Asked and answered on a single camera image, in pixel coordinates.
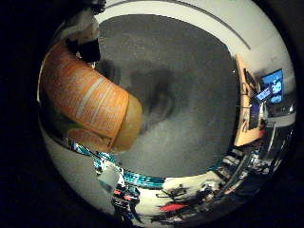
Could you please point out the black star chair base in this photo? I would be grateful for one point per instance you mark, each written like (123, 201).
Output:
(174, 191)

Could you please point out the flat red object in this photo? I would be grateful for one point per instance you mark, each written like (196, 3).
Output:
(172, 207)

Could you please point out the open laptop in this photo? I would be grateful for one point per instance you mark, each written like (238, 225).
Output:
(262, 94)

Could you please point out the orange juice bottle green cap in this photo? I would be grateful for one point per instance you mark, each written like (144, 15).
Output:
(88, 101)

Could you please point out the metal shelf unit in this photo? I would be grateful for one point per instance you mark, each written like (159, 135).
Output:
(275, 139)

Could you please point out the red and black chair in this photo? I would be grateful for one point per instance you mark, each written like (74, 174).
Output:
(122, 195)

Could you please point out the wooden desk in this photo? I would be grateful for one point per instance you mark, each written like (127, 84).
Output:
(245, 107)

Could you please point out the teal striped rack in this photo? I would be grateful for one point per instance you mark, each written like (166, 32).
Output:
(85, 151)
(142, 180)

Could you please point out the blue lit monitor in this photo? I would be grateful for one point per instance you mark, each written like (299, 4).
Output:
(274, 85)

